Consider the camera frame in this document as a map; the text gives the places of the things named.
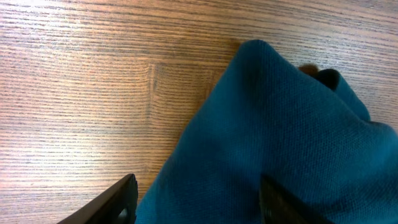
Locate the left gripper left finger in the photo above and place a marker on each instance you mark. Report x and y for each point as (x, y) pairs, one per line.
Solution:
(116, 205)

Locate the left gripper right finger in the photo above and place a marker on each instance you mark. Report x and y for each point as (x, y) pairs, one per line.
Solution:
(279, 206)

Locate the blue polo shirt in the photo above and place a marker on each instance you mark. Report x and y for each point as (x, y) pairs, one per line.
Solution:
(265, 117)

